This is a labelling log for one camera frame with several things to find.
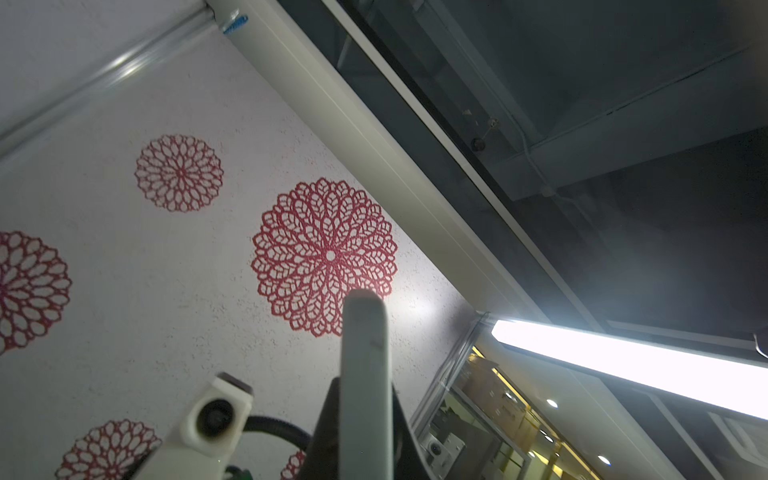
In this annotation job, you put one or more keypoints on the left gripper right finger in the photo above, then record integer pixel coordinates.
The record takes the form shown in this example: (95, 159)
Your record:
(408, 459)

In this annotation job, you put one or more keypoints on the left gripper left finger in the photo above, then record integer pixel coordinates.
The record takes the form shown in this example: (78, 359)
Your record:
(322, 456)

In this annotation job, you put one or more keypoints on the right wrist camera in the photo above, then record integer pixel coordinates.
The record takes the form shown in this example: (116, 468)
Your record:
(202, 441)

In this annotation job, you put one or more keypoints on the black phone centre right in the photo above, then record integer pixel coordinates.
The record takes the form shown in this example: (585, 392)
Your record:
(366, 445)

